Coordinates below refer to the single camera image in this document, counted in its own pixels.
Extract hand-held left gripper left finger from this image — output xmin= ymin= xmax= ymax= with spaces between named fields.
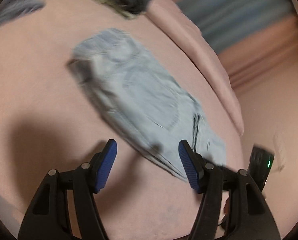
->
xmin=18 ymin=139 xmax=118 ymax=240

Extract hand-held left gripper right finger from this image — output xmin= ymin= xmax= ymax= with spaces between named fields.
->
xmin=178 ymin=140 xmax=280 ymax=240

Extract light blue strawberry pants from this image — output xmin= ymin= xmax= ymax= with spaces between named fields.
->
xmin=68 ymin=28 xmax=227 ymax=182

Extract pink duvet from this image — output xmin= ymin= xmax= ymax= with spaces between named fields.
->
xmin=145 ymin=0 xmax=245 ymax=137

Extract blue curtain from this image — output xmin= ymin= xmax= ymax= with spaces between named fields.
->
xmin=175 ymin=0 xmax=297 ymax=55

